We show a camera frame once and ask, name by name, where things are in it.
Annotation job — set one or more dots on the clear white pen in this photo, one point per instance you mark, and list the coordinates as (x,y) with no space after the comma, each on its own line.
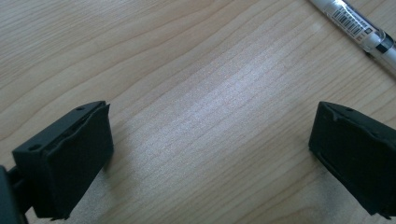
(355,26)

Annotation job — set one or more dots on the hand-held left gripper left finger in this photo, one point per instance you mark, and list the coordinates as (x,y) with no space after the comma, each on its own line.
(68,161)

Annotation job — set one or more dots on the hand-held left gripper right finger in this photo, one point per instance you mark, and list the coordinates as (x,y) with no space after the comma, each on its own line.
(358,158)

